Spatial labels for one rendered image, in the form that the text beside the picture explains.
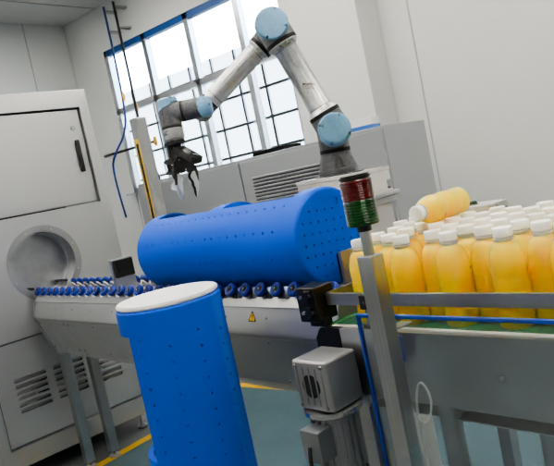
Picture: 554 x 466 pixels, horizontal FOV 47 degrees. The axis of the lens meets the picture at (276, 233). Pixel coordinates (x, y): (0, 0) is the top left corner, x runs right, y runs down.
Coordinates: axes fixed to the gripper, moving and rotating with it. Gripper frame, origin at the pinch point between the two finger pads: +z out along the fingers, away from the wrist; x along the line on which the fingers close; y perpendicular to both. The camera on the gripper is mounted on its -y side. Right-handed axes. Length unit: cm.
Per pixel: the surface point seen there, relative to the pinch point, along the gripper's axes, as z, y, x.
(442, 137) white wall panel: -6, 68, -269
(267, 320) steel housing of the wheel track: 42, -45, 13
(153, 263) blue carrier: 21.9, 11.0, 14.5
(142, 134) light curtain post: -33, 75, -32
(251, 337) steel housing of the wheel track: 47, -36, 14
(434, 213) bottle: 17, -102, 1
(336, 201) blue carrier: 11, -66, -4
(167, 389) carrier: 48, -50, 53
